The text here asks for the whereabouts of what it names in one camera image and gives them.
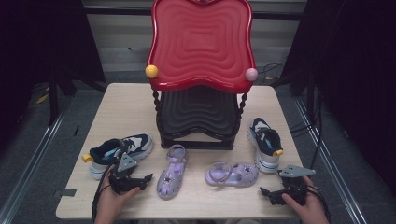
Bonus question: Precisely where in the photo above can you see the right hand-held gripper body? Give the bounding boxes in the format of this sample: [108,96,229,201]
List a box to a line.
[277,164,317,206]

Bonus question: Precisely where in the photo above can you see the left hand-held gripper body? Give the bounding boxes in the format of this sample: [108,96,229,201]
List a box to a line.
[108,151,148,196]

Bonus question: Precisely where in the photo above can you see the purple sandal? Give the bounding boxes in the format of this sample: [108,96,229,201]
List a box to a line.
[156,144,189,201]
[204,161,260,189]

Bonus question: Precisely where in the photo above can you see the navy and white sneaker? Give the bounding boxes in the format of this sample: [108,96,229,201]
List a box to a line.
[81,133,154,181]
[247,117,285,175]

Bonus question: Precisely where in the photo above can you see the red and black shoe rack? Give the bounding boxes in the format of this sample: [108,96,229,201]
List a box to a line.
[145,0,260,151]

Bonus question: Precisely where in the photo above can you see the person's right hand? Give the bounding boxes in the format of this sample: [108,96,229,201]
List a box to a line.
[281,175,331,224]

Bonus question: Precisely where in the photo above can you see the person's left hand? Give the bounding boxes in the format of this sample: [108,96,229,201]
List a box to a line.
[94,169,142,224]

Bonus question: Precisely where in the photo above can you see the dark tape piece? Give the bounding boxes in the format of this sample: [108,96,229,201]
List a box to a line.
[60,188,78,198]

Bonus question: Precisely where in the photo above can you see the black metal stand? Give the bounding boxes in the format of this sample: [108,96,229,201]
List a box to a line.
[47,73,61,126]

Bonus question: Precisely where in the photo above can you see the yellow floor tape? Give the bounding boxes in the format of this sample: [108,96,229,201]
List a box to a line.
[35,92,50,105]

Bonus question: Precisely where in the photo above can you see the dark curtain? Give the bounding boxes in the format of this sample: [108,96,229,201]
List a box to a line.
[0,0,106,150]
[281,0,396,195]

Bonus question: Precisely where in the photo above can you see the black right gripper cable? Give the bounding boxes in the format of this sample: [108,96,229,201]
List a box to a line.
[306,184,332,224]

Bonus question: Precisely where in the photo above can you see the metal floor rail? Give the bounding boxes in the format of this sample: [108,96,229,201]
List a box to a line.
[293,98,370,224]
[0,99,74,224]

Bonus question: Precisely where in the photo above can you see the black floor cables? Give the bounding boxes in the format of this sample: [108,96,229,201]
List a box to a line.
[258,60,325,171]

